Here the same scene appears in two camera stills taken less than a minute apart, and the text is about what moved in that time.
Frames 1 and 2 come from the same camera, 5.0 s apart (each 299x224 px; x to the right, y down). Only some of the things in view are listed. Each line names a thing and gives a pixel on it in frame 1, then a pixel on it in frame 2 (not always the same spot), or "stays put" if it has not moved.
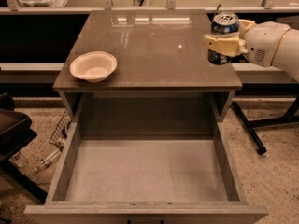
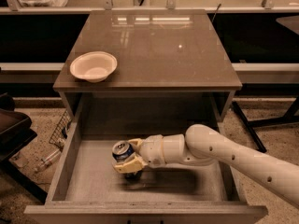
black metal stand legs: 289,118 stays put
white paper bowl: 93,66 stays put
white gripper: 261,44 → 152,151
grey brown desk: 144,74 stays put
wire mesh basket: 59,135 stays put
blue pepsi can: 223,22 → 121,149
